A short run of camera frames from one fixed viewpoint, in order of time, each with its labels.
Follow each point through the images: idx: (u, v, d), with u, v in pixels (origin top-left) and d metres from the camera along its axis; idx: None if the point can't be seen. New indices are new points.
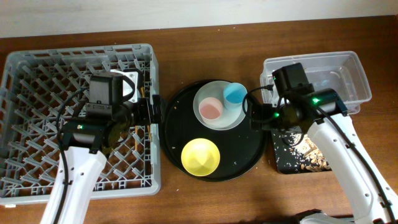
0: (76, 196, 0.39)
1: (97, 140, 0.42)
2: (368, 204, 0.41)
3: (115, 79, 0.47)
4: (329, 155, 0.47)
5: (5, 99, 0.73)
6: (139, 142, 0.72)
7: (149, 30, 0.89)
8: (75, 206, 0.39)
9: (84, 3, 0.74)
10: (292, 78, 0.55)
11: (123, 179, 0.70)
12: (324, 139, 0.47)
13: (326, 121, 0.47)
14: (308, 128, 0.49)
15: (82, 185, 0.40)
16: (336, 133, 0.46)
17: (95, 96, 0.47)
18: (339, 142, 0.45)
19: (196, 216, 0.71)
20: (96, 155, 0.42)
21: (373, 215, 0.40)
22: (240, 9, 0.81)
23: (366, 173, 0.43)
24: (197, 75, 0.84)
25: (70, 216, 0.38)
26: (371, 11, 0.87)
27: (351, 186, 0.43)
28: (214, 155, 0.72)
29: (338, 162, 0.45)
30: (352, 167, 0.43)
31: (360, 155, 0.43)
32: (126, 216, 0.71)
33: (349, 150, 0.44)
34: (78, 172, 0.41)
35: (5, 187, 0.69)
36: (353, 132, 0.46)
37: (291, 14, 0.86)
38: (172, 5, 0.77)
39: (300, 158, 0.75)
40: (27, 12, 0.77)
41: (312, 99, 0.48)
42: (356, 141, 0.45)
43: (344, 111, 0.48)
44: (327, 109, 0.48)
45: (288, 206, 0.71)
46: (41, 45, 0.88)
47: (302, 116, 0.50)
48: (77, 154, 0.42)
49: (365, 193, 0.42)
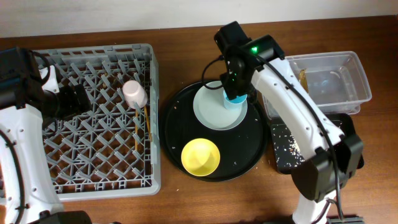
0: (27, 154, 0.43)
1: (20, 94, 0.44)
2: (308, 137, 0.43)
3: (19, 51, 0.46)
4: (270, 97, 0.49)
5: None
6: (139, 142, 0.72)
7: (149, 30, 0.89)
8: (29, 159, 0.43)
9: (85, 3, 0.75)
10: (234, 37, 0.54)
11: (123, 179, 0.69)
12: (262, 83, 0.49)
13: (263, 67, 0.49)
14: (260, 84, 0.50)
15: (26, 139, 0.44)
16: (275, 77, 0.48)
17: (5, 67, 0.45)
18: (280, 86, 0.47)
19: (196, 216, 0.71)
20: (22, 111, 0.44)
21: (313, 145, 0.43)
22: (240, 9, 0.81)
23: (305, 109, 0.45)
24: (198, 74, 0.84)
25: (28, 172, 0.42)
26: (370, 11, 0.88)
27: (285, 114, 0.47)
28: (215, 155, 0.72)
29: (280, 104, 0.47)
30: (290, 105, 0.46)
31: (298, 93, 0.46)
32: (126, 216, 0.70)
33: (288, 91, 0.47)
34: (17, 129, 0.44)
35: None
36: (291, 73, 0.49)
37: (290, 14, 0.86)
38: (172, 4, 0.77)
39: (300, 158, 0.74)
40: (28, 11, 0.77)
41: (253, 50, 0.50)
42: (295, 83, 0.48)
43: (280, 55, 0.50)
44: (267, 56, 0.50)
45: (287, 206, 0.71)
46: (40, 44, 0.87)
47: (245, 66, 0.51)
48: (7, 115, 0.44)
49: (306, 127, 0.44)
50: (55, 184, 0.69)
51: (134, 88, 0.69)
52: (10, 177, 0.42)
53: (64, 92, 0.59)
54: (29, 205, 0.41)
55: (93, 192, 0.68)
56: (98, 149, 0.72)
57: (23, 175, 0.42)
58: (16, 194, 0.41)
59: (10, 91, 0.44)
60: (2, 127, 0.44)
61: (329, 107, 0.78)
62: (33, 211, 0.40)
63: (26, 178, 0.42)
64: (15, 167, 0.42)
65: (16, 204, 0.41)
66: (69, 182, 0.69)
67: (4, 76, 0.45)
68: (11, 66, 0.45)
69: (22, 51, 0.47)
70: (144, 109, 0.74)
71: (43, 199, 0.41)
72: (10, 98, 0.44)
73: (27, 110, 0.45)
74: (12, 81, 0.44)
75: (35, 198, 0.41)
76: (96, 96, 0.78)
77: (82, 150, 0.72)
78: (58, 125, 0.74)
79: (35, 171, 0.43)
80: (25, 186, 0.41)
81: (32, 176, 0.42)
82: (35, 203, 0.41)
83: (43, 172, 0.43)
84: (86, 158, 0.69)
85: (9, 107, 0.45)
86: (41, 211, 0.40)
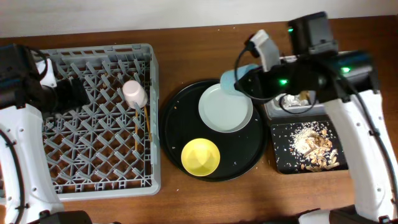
0: (28, 154, 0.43)
1: (20, 94, 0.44)
2: (375, 195, 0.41)
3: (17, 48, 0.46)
4: (342, 134, 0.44)
5: None
6: (139, 142, 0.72)
7: (149, 30, 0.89)
8: (30, 160, 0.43)
9: (85, 3, 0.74)
10: (313, 31, 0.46)
11: (123, 179, 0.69)
12: (341, 115, 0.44)
13: (351, 100, 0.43)
14: (326, 99, 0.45)
15: (26, 139, 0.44)
16: (359, 116, 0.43)
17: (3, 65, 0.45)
18: (362, 126, 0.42)
19: (196, 216, 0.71)
20: (22, 110, 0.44)
21: (380, 211, 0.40)
22: (240, 9, 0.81)
23: (383, 158, 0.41)
24: (198, 75, 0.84)
25: (29, 173, 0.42)
26: (369, 11, 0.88)
27: (351, 152, 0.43)
28: (215, 155, 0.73)
29: (355, 149, 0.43)
30: (365, 154, 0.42)
31: (382, 144, 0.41)
32: (126, 216, 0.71)
33: (372, 137, 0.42)
34: (17, 129, 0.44)
35: None
36: (358, 109, 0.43)
37: (290, 15, 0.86)
38: (172, 5, 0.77)
39: (300, 158, 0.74)
40: (28, 11, 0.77)
41: (342, 68, 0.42)
42: (380, 126, 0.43)
43: (375, 88, 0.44)
44: (357, 75, 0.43)
45: (287, 207, 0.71)
46: (40, 45, 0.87)
47: (325, 82, 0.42)
48: (7, 114, 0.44)
49: (377, 186, 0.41)
50: (55, 185, 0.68)
51: (133, 88, 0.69)
52: (10, 177, 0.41)
53: (63, 86, 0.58)
54: (29, 205, 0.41)
55: (93, 192, 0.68)
56: (98, 149, 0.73)
57: (23, 175, 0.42)
58: (16, 193, 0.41)
59: (10, 91, 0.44)
60: (2, 127, 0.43)
61: None
62: (33, 211, 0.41)
63: (26, 178, 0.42)
64: (15, 167, 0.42)
65: (16, 204, 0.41)
66: (69, 182, 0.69)
67: (3, 74, 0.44)
68: (9, 65, 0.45)
69: (19, 48, 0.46)
70: (144, 109, 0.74)
71: (43, 199, 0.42)
72: (10, 99, 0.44)
73: (27, 109, 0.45)
74: (10, 81, 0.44)
75: (35, 198, 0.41)
76: (96, 96, 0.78)
77: (82, 150, 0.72)
78: (58, 125, 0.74)
79: (35, 171, 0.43)
80: (25, 186, 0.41)
81: (32, 176, 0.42)
82: (35, 203, 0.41)
83: (42, 173, 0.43)
84: (86, 158, 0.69)
85: (9, 107, 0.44)
86: (41, 211, 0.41)
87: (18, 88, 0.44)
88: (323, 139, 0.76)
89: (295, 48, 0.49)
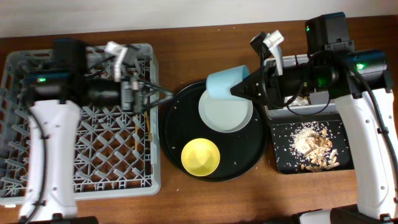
0: (56, 150, 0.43)
1: (64, 91, 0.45)
2: (380, 194, 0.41)
3: (76, 42, 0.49)
4: (349, 128, 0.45)
5: (5, 99, 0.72)
6: (139, 142, 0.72)
7: (149, 30, 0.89)
8: (59, 158, 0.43)
9: (85, 3, 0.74)
10: (331, 31, 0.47)
11: (123, 179, 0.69)
12: (352, 111, 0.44)
13: (363, 96, 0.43)
14: (337, 94, 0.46)
15: (60, 135, 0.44)
16: (370, 114, 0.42)
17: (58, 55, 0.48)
18: (371, 124, 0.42)
19: (196, 216, 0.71)
20: (62, 106, 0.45)
21: (382, 209, 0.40)
22: (240, 9, 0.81)
23: (390, 160, 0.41)
24: (198, 75, 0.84)
25: (53, 171, 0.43)
26: (369, 11, 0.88)
27: (358, 149, 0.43)
28: (215, 155, 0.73)
29: (362, 144, 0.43)
30: (372, 152, 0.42)
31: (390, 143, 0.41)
32: (126, 216, 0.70)
33: (379, 136, 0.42)
34: (52, 124, 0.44)
35: (5, 187, 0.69)
36: (370, 107, 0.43)
37: (290, 15, 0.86)
38: (172, 5, 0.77)
39: (300, 158, 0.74)
40: (27, 11, 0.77)
41: (356, 65, 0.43)
42: (390, 126, 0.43)
43: (387, 86, 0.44)
44: (374, 74, 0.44)
45: (287, 207, 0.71)
46: (41, 44, 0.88)
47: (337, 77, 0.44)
48: (48, 106, 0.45)
49: (381, 185, 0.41)
50: None
51: None
52: (39, 170, 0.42)
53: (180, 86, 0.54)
54: (46, 202, 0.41)
55: (93, 192, 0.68)
56: (98, 149, 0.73)
57: (48, 173, 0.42)
58: (37, 186, 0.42)
59: (54, 83, 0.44)
60: (39, 119, 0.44)
61: (329, 107, 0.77)
62: (46, 210, 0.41)
63: (50, 176, 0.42)
64: (45, 160, 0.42)
65: (32, 200, 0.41)
66: None
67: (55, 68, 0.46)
68: (63, 56, 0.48)
69: (80, 43, 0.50)
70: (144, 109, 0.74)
71: (61, 199, 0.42)
72: (51, 92, 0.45)
73: (67, 107, 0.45)
74: (60, 73, 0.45)
75: (53, 197, 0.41)
76: None
77: (82, 150, 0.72)
78: None
79: (60, 168, 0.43)
80: (47, 183, 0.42)
81: (55, 173, 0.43)
82: (52, 202, 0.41)
83: (66, 172, 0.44)
84: (86, 158, 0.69)
85: (51, 100, 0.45)
86: (55, 213, 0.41)
87: (64, 83, 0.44)
88: (323, 139, 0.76)
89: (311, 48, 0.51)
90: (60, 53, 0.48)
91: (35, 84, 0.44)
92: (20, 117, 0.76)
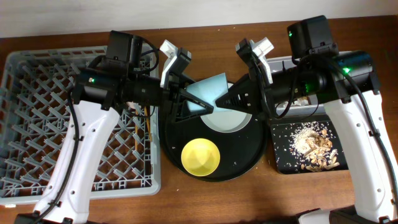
0: (87, 152, 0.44)
1: (111, 96, 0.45)
2: (376, 198, 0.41)
3: (134, 41, 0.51)
4: (340, 130, 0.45)
5: (5, 99, 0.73)
6: (139, 142, 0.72)
7: (149, 30, 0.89)
8: (85, 162, 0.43)
9: (85, 4, 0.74)
10: (313, 35, 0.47)
11: (123, 179, 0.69)
12: (342, 116, 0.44)
13: (352, 100, 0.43)
14: (328, 100, 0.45)
15: (94, 140, 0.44)
16: (360, 117, 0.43)
17: (112, 52, 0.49)
18: (362, 127, 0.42)
19: (196, 216, 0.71)
20: (106, 112, 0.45)
21: (379, 212, 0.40)
22: (240, 9, 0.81)
23: (383, 163, 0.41)
24: (198, 75, 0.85)
25: (78, 175, 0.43)
26: (369, 12, 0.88)
27: (352, 153, 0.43)
28: (214, 155, 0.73)
29: (354, 147, 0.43)
30: (365, 155, 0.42)
31: (382, 145, 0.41)
32: (126, 216, 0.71)
33: (371, 139, 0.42)
34: (90, 128, 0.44)
35: (5, 187, 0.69)
36: (361, 109, 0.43)
37: (290, 15, 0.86)
38: (172, 5, 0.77)
39: (300, 158, 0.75)
40: (27, 12, 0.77)
41: (342, 68, 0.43)
42: (381, 130, 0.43)
43: (375, 89, 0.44)
44: (360, 74, 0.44)
45: (287, 207, 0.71)
46: (41, 45, 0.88)
47: (326, 83, 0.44)
48: (90, 108, 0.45)
49: (377, 188, 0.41)
50: None
51: None
52: (62, 169, 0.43)
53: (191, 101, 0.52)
54: (61, 203, 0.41)
55: (93, 192, 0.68)
56: None
57: (71, 175, 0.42)
58: (58, 185, 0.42)
59: (104, 88, 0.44)
60: (79, 119, 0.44)
61: None
62: (61, 212, 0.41)
63: (72, 178, 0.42)
64: (74, 162, 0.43)
65: (48, 200, 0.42)
66: None
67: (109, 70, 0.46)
68: (115, 54, 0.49)
69: (135, 41, 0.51)
70: (144, 109, 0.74)
71: (75, 205, 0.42)
72: (99, 95, 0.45)
73: (109, 113, 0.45)
74: (109, 78, 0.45)
75: (69, 201, 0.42)
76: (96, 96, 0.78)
77: None
78: (58, 125, 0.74)
79: (84, 173, 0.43)
80: (68, 186, 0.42)
81: (78, 177, 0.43)
82: (66, 205, 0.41)
83: (88, 177, 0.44)
84: None
85: (95, 103, 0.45)
86: (66, 216, 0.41)
87: (113, 89, 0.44)
88: (323, 139, 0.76)
89: (294, 52, 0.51)
90: (115, 50, 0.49)
91: (86, 83, 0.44)
92: (20, 117, 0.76)
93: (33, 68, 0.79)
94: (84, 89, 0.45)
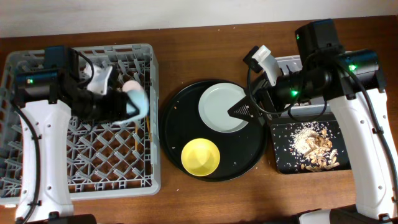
0: (49, 149, 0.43)
1: (54, 89, 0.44)
2: (377, 195, 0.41)
3: (68, 50, 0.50)
4: (343, 127, 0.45)
5: (5, 99, 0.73)
6: (140, 142, 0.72)
7: (150, 30, 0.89)
8: (51, 157, 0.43)
9: (85, 4, 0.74)
10: (320, 36, 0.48)
11: (123, 179, 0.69)
12: (346, 112, 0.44)
13: (357, 97, 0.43)
14: (332, 97, 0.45)
15: (52, 135, 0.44)
16: (364, 114, 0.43)
17: (51, 61, 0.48)
18: (365, 125, 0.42)
19: (196, 216, 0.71)
20: (53, 106, 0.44)
21: (379, 210, 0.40)
22: (240, 9, 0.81)
23: (385, 161, 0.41)
24: (198, 75, 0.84)
25: (49, 170, 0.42)
26: (370, 12, 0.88)
27: (354, 150, 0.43)
28: (215, 155, 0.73)
29: (357, 144, 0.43)
30: (367, 152, 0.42)
31: (385, 142, 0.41)
32: (126, 216, 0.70)
33: (374, 136, 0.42)
34: (45, 124, 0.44)
35: (5, 187, 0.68)
36: (365, 106, 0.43)
37: (290, 15, 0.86)
38: (172, 5, 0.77)
39: (300, 158, 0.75)
40: (28, 12, 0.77)
41: (349, 65, 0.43)
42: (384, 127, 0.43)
43: (380, 87, 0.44)
44: (366, 73, 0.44)
45: (287, 206, 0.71)
46: (41, 45, 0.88)
47: (331, 79, 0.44)
48: (38, 107, 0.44)
49: (379, 185, 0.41)
50: None
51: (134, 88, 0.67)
52: (31, 170, 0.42)
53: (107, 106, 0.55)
54: (41, 202, 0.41)
55: (93, 192, 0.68)
56: (98, 149, 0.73)
57: (42, 172, 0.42)
58: (32, 185, 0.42)
59: (45, 83, 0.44)
60: (31, 121, 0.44)
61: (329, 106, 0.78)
62: (43, 209, 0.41)
63: (44, 175, 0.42)
64: (40, 159, 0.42)
65: (28, 201, 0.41)
66: (69, 182, 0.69)
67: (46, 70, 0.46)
68: (53, 62, 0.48)
69: (69, 50, 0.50)
70: None
71: (55, 198, 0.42)
72: (43, 91, 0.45)
73: (58, 106, 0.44)
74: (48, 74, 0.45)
75: (48, 196, 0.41)
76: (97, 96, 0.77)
77: (82, 150, 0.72)
78: None
79: (54, 167, 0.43)
80: (42, 183, 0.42)
81: (50, 172, 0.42)
82: (48, 201, 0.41)
83: (60, 171, 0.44)
84: (86, 158, 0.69)
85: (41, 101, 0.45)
86: (51, 211, 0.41)
87: (53, 83, 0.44)
88: (323, 139, 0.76)
89: (302, 54, 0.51)
90: (51, 60, 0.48)
91: (25, 86, 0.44)
92: (20, 117, 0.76)
93: (33, 68, 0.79)
94: (27, 94, 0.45)
